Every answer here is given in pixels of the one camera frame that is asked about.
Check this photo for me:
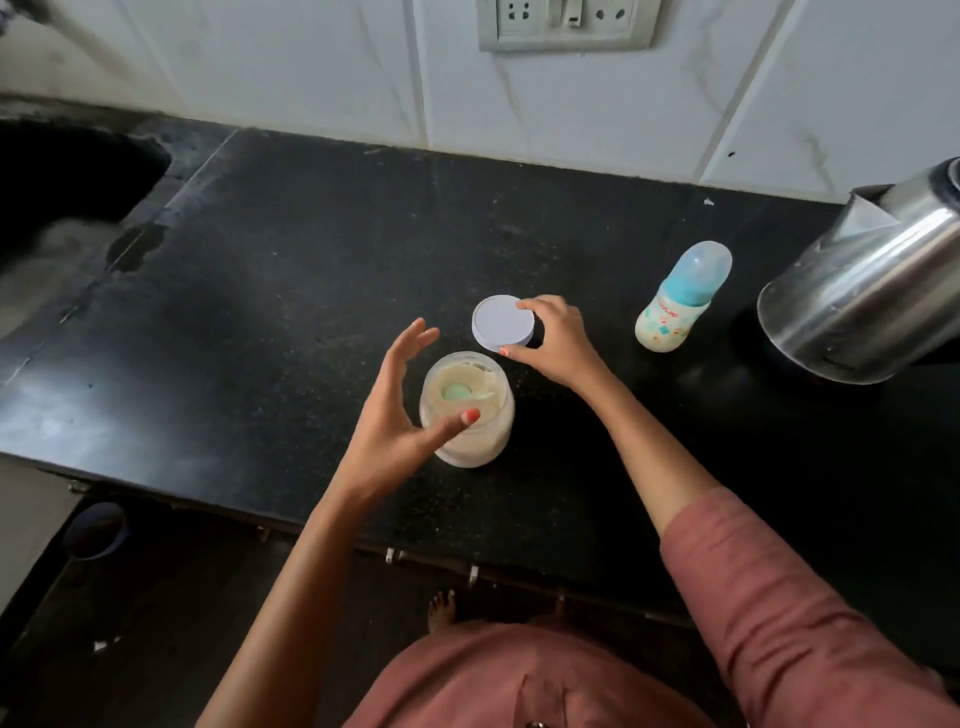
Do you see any person's right hand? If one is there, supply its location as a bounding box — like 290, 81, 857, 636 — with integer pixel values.
498, 294, 611, 393

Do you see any person's left hand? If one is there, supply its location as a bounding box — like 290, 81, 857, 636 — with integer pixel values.
328, 318, 482, 519

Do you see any white round jar lid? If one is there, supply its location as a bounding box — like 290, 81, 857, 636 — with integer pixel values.
471, 294, 537, 354

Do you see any person's right forearm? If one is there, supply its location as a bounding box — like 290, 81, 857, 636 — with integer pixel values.
579, 366, 727, 538

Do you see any person's left forearm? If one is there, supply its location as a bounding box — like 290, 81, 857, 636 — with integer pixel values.
195, 483, 378, 728

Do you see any clear jar of powder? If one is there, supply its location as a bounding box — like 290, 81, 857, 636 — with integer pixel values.
417, 351, 517, 470

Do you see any baby bottle with blue cap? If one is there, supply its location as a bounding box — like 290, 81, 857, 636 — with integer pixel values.
634, 240, 734, 354

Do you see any person's foot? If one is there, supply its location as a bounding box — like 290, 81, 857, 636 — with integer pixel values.
426, 589, 459, 638

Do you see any stainless steel kettle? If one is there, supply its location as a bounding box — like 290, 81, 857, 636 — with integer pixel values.
756, 156, 960, 387

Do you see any blue cup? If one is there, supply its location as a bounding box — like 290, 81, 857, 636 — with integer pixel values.
63, 501, 131, 563

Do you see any dark kitchen sink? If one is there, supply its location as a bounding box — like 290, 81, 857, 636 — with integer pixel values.
0, 118, 174, 275

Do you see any white wall socket plate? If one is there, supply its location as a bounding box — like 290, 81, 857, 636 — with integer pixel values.
475, 0, 663, 54

